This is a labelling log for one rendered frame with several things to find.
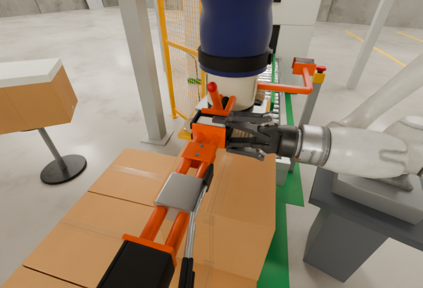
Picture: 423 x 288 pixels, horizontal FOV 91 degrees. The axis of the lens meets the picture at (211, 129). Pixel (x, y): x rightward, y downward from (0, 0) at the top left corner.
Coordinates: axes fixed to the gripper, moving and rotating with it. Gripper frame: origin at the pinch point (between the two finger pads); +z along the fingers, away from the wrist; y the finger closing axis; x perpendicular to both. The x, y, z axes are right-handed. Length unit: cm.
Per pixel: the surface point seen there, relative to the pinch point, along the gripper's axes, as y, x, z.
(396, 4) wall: 47, 1053, -469
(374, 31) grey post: 32, 344, -159
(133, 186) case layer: 69, 25, 55
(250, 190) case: 29.1, 7.1, -12.1
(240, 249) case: 46.4, -5.0, -11.8
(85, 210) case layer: 69, 4, 70
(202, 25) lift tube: -20.4, 19.8, 7.9
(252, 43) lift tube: -17.2, 17.1, -6.5
